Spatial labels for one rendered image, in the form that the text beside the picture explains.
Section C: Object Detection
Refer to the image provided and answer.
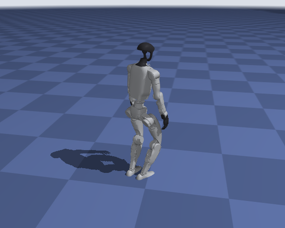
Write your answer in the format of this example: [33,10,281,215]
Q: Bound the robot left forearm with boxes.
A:
[128,88,136,105]

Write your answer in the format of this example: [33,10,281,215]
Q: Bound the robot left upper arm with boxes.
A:
[127,64,133,88]

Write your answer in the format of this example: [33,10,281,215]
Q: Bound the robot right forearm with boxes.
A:
[156,92,168,117]

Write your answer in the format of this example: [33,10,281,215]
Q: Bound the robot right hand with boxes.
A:
[161,114,169,130]

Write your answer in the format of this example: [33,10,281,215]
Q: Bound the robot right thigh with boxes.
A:
[141,113,162,149]

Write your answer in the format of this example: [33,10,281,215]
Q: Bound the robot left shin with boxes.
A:
[129,136,143,171]

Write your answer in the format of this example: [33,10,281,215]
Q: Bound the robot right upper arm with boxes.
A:
[147,69,160,100]

